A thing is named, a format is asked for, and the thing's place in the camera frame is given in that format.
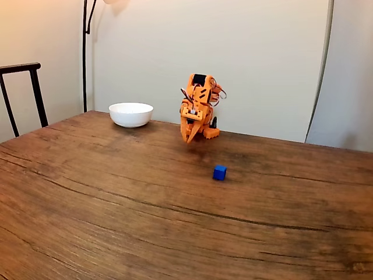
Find blue cube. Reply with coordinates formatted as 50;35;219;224
212;164;228;181

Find white bowl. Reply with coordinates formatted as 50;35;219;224
108;102;154;128

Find white backdrop board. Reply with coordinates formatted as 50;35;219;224
93;0;335;144

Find black floor lamp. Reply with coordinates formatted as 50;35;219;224
82;0;129;113

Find black chair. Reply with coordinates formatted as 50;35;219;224
0;62;50;138

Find orange camera mount with board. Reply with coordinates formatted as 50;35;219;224
180;106;204;121

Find black camera cable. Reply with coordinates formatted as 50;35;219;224
180;87;195;113

